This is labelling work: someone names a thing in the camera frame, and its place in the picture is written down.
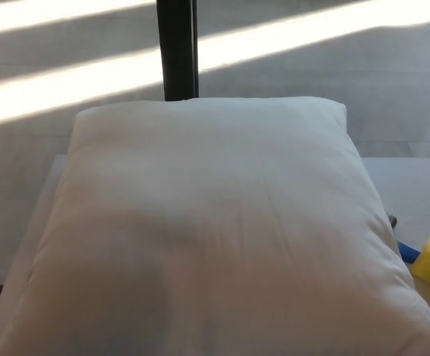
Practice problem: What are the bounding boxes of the white pillow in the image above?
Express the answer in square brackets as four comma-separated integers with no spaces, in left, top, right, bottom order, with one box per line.
[0,96,430,356]

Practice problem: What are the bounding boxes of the black vertical post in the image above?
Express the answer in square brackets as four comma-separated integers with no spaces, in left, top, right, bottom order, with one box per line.
[155,0,200,102]

